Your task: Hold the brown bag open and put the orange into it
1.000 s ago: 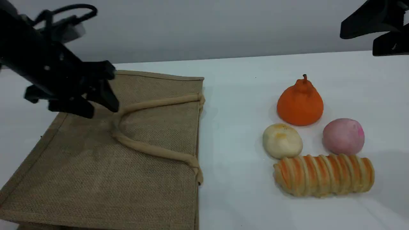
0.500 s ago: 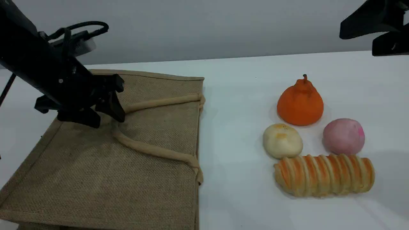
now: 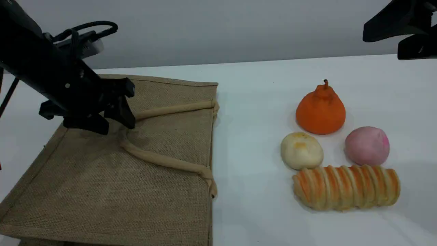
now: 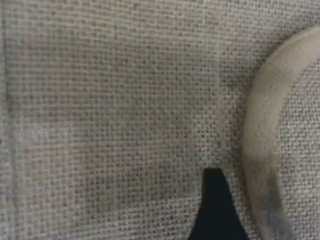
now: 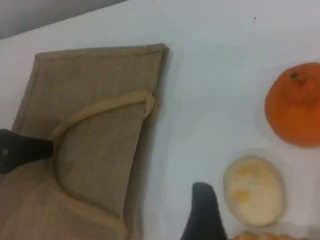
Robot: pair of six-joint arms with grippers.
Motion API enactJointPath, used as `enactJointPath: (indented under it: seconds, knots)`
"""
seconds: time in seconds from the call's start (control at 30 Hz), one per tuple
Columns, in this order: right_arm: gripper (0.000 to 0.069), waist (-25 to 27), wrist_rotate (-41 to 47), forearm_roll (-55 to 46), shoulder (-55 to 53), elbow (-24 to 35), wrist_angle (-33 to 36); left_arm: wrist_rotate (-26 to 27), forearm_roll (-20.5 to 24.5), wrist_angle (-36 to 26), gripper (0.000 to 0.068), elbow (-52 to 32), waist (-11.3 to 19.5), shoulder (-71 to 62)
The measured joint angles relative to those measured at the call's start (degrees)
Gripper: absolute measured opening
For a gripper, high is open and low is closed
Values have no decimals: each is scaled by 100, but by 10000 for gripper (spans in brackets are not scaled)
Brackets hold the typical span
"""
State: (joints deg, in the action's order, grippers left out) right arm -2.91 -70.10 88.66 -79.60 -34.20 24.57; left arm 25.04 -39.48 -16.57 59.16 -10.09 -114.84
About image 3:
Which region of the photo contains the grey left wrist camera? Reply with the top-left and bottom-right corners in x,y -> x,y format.
51,31 -> 104,59

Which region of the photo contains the black left wrist camera cable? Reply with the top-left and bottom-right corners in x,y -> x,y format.
51,21 -> 118,43

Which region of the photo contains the pink round bun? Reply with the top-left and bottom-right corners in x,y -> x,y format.
344,126 -> 390,167

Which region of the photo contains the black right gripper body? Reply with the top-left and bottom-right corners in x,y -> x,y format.
422,0 -> 437,33

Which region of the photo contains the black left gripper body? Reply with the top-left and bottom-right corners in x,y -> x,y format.
39,68 -> 136,121

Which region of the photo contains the orange pear-shaped toy fruit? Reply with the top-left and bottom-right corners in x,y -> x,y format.
295,79 -> 346,135

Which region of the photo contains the long orange striped bread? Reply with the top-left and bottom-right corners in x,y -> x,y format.
293,165 -> 401,211

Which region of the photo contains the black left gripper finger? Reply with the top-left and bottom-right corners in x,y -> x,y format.
104,98 -> 136,129
63,115 -> 110,135

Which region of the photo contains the cream round bun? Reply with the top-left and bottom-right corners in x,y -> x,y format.
281,132 -> 324,170

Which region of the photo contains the brown jute tote bag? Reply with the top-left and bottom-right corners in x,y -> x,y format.
0,74 -> 220,246

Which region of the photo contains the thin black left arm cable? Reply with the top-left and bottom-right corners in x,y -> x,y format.
0,77 -> 19,118

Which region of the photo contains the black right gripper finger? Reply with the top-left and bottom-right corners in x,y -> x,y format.
398,32 -> 437,60
363,0 -> 424,43

